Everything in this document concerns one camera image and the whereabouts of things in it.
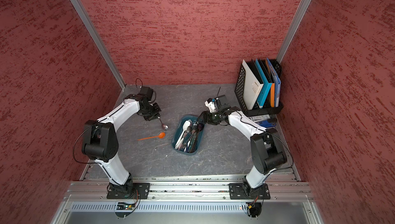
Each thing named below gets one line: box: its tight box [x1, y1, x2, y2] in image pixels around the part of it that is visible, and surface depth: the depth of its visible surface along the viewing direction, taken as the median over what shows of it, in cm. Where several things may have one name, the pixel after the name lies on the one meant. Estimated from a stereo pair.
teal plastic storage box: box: [171, 114, 205, 156], surface depth 94 cm
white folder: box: [242, 59, 264, 111], surface depth 90 cm
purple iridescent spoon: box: [192, 122, 205, 153], surface depth 95 cm
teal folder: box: [255, 58, 273, 109], surface depth 88 cm
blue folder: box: [266, 57, 282, 108], surface depth 89 cm
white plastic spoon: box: [174, 120, 191, 148], surface depth 98 cm
